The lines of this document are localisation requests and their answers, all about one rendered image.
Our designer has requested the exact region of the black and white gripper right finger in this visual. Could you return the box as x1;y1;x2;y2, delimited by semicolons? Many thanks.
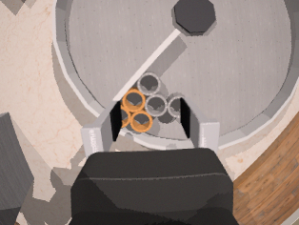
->
180;97;220;155

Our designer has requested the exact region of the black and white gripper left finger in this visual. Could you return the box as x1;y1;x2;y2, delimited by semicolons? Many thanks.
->
81;100;123;160

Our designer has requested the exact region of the grey metal ring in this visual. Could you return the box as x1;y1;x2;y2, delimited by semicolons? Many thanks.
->
167;92;185;118
145;92;168;116
137;72;161;95

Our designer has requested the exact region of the bronze bushing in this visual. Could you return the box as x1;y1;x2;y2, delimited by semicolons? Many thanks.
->
123;87;146;113
121;102;132;128
130;107;152;133

